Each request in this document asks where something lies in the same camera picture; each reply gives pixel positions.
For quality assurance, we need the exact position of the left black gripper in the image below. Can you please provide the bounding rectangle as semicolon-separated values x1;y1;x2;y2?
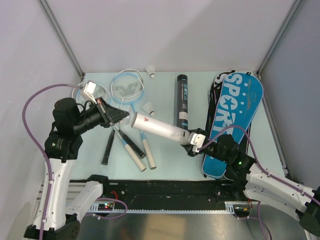
73;96;129;134

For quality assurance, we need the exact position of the white shuttlecock tube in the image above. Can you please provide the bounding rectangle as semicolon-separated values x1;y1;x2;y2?
131;112;191;145

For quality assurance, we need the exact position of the white shuttlecock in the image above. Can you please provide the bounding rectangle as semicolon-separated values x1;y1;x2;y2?
142;101;156;117
145;65;156;79
119;119;130;127

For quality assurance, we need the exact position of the black shuttlecock tube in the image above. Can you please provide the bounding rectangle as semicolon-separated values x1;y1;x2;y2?
174;74;189;130

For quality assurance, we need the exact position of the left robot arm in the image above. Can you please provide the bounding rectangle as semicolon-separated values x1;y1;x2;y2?
24;97;130;240

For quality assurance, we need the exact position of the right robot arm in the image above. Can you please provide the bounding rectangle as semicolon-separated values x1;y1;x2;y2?
182;128;320;236

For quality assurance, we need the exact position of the transparent tube cap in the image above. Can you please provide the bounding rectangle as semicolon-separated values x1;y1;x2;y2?
119;124;132;135

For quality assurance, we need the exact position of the blue racket left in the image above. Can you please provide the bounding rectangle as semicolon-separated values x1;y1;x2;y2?
76;83;148;173

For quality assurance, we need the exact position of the blue racket white grip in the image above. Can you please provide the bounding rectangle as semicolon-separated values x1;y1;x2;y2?
110;72;157;170

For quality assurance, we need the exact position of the blue racket bag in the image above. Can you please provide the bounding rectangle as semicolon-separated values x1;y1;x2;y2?
201;72;264;179

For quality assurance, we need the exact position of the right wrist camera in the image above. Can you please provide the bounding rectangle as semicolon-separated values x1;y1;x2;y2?
188;132;207;153

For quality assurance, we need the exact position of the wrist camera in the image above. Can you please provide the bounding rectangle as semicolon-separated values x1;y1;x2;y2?
80;80;97;105
188;132;207;153

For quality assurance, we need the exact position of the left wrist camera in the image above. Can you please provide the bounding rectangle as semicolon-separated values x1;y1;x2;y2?
80;80;97;105

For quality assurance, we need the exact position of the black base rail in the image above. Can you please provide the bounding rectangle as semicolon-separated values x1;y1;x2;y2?
102;179;247;210

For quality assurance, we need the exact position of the white cable duct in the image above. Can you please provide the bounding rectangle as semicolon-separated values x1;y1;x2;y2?
87;203;235;215

